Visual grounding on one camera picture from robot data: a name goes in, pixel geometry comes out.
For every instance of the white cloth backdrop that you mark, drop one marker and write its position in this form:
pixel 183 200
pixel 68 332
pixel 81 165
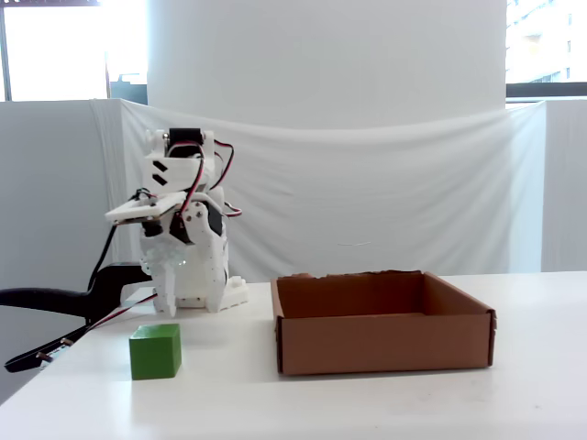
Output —
pixel 367 192

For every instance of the black table clamp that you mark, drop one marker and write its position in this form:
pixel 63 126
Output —
pixel 110 284

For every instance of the white round column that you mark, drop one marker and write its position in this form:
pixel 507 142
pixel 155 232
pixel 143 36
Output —
pixel 321 55

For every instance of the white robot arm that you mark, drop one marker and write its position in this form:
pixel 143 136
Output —
pixel 176 172

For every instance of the white partition panel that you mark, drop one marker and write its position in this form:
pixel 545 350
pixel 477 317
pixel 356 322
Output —
pixel 50 192
pixel 566 183

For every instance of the brown cardboard box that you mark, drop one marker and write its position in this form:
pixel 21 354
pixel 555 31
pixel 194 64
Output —
pixel 385 341

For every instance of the white fixed gripper finger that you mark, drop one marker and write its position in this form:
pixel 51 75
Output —
pixel 216 266

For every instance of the white camera mount with board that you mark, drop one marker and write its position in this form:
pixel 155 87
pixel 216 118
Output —
pixel 144 210

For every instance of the green cube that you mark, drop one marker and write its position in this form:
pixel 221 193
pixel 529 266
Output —
pixel 153 355

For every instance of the white moving gripper finger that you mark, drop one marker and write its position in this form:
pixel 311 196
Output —
pixel 165 284

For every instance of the bright glass window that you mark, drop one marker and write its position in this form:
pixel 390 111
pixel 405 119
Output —
pixel 55 50
pixel 546 41

